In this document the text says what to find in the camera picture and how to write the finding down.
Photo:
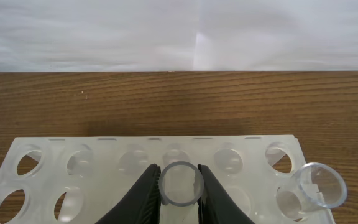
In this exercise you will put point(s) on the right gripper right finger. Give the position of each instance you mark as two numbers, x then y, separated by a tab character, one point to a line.
216	211

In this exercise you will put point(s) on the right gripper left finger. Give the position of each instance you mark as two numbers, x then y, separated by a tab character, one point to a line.
138	208

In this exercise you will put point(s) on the clear test tube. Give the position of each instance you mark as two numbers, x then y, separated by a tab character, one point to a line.
322	186
182	183

